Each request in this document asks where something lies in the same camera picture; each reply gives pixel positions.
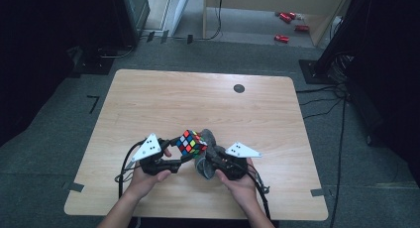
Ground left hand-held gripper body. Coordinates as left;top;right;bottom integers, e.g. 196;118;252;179
130;132;182;176

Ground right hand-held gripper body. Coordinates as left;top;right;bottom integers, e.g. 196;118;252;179
210;141;263;181

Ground grey towel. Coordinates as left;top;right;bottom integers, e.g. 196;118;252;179
193;128;226;181

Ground multicoloured puzzle cube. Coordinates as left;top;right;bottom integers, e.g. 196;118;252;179
175;129;209;157

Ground person's right hand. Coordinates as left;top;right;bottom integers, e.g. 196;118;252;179
215;157;260;212

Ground person's left hand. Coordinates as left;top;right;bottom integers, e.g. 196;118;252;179
126;147;174;202

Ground grey tape strip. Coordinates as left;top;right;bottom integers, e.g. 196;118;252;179
309;187;327;198
61;180;85;193

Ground black stand base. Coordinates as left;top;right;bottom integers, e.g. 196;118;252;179
67;45;115;78
298;58;335;85

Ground white panel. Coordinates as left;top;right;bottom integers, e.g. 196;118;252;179
169;0;193;37

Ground black glass-fronted cabinet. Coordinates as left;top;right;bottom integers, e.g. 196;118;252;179
111;0;152;48

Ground dark curtain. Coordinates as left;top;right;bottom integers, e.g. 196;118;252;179
0;0;124;148
315;0;420;189

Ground light wooden furniture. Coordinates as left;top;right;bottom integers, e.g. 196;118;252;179
201;0;352;48

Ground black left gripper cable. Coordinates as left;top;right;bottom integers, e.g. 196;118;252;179
114;139;147;200

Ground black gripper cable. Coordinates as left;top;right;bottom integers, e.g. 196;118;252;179
114;139;147;200
245;164;272;221

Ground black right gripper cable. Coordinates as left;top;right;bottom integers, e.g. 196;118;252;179
245;164;272;221

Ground coiled black cable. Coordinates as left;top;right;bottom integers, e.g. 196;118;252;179
96;44;136;59

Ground long black floor cable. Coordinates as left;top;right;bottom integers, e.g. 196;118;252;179
328;97;347;228

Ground black floor cables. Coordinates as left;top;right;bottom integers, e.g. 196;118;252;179
295;82;350;121

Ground black hanging cable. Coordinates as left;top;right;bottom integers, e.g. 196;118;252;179
171;0;225;42

